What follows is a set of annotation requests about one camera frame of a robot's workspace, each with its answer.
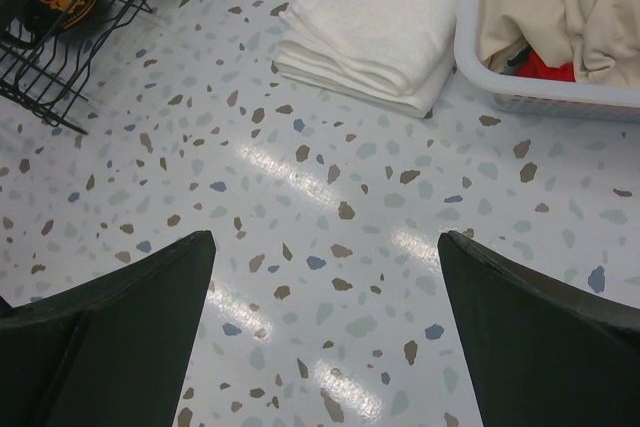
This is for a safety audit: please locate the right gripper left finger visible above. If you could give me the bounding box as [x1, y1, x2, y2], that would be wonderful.
[1, 231, 216, 426]

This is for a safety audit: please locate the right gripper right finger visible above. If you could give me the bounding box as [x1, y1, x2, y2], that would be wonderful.
[438, 231, 639, 426]

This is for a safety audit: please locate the white plastic basin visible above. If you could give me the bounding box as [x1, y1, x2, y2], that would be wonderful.
[454, 0, 639, 123]

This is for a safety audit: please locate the beige cloth bag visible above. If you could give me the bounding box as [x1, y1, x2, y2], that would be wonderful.
[477, 0, 639, 89]

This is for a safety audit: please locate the folded white towel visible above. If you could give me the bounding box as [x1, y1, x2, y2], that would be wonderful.
[275, 0, 457, 118]

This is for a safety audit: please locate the black wire dish rack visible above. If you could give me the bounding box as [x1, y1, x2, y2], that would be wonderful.
[1, 0, 152, 132]

